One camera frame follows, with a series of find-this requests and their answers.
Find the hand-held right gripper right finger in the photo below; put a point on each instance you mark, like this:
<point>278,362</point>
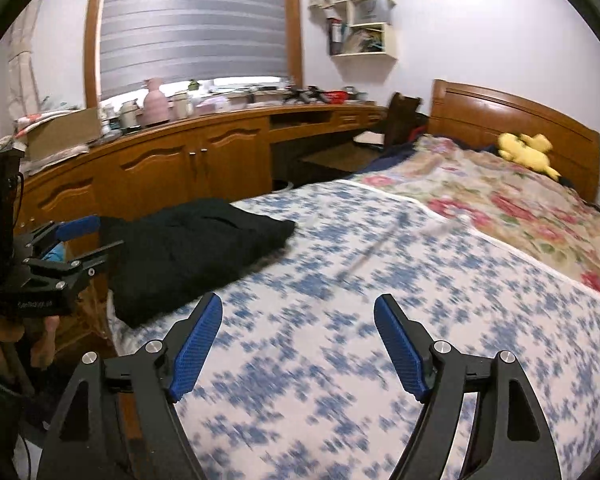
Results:
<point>400,345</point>

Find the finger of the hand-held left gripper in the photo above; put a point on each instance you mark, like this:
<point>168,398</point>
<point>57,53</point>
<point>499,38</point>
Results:
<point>77,227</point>
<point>80,262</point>

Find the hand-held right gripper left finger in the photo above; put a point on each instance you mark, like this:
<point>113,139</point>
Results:
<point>195,345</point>

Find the black double-breasted coat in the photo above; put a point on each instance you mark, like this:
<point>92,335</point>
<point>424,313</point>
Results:
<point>190,255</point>

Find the person's left hand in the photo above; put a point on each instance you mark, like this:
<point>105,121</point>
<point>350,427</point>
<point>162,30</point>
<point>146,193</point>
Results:
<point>50,340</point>

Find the cardboard box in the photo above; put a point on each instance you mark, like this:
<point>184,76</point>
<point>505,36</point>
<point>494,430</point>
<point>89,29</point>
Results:
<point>65,132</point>

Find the blue floral bedsheet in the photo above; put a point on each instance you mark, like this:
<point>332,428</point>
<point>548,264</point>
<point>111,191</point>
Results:
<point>305,320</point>

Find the wooden desk cabinet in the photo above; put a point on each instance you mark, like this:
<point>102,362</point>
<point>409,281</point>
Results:
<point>155,165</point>

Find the white kettle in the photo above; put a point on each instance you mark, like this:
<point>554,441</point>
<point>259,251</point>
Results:
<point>129,116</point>

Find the pink bottle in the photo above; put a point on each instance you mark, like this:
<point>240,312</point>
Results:
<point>156,107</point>

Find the pink patterned curtain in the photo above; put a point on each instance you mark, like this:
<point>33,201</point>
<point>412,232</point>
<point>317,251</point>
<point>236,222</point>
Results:
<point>25,70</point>

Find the white jar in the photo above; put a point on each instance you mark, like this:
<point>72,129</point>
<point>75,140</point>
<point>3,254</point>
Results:
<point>181,106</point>

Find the red floral blanket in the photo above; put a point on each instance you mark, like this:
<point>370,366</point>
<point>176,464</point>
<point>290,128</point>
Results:
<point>505,205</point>

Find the yellow plush toy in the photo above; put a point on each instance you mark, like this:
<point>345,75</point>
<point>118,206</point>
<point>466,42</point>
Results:
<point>525,152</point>

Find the dark wooden chair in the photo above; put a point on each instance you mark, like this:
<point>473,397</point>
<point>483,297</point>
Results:
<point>402,115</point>

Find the grey striped window blind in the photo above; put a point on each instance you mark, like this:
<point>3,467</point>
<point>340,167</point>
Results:
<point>190,25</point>

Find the wooden headboard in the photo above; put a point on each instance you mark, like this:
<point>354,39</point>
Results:
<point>480,110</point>

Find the red basket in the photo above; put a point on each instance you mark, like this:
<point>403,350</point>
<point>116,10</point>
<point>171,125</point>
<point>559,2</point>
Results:
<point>336,96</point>

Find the black tripod stand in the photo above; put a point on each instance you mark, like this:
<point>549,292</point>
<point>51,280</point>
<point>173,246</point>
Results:
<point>305,95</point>

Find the wooden window frame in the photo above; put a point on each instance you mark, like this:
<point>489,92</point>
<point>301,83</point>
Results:
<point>294,25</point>

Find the white wall shelf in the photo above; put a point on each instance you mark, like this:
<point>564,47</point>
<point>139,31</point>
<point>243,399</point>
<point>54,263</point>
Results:
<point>387,42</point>

